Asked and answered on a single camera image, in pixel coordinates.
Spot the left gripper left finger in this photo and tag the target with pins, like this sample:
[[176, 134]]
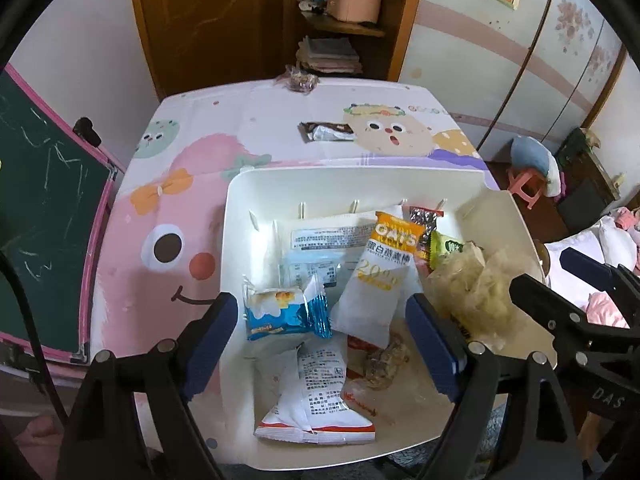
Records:
[[103, 438]]

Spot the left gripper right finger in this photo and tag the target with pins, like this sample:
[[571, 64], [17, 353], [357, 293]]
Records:
[[537, 438]]

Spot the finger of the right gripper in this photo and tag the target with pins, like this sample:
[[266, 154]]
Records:
[[619, 282], [582, 347]]

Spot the yellow puff snack bag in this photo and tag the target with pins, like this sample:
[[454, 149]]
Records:
[[472, 290]]

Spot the red white snack packet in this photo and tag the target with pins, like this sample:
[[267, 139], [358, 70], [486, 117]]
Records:
[[357, 389]]

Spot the green snack packet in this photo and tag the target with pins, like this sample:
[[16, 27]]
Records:
[[441, 246]]

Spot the oats protein stick packet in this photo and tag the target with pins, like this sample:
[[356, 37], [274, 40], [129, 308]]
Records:
[[370, 298]]

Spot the white silver snack bag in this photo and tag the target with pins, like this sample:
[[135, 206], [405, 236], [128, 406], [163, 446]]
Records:
[[307, 383]]

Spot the dark dried fruit packet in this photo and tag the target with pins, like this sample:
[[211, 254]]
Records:
[[427, 218]]

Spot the blue white snack packet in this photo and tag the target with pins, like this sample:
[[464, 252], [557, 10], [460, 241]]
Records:
[[284, 311]]

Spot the brown chocolate bar packet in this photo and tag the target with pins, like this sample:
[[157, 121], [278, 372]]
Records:
[[326, 132]]

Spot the nut cluster packet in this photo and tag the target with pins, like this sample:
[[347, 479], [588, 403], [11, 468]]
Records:
[[297, 80]]

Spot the red round snack packet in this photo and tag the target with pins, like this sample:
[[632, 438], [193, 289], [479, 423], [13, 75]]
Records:
[[382, 366]]

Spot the large white blue snack bag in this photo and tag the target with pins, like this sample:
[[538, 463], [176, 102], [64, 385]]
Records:
[[328, 247]]

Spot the pink blanket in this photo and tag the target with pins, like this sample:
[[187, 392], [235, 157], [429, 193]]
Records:
[[601, 310]]

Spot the white pillow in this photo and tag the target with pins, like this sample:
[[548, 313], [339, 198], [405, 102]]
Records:
[[603, 242]]

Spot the pink plastic stool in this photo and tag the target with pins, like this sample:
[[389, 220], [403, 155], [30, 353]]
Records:
[[528, 184]]

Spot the cartoon printed tablecloth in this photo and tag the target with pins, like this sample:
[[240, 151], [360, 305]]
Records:
[[160, 259]]

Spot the pastel floral wardrobe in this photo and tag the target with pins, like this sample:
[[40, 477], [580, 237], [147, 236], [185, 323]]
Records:
[[535, 71]]

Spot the wooden corner shelf unit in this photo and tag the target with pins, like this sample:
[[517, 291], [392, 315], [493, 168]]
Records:
[[378, 31]]

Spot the folded towels stack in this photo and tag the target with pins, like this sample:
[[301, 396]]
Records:
[[328, 56]]

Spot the pink storage basket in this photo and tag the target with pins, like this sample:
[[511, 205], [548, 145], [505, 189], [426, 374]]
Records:
[[354, 11]]

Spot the brown wooden door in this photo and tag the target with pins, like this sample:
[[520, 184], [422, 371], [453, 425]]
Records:
[[194, 44]]

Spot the green chalkboard pink frame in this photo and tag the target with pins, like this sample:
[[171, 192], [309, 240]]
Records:
[[54, 190]]

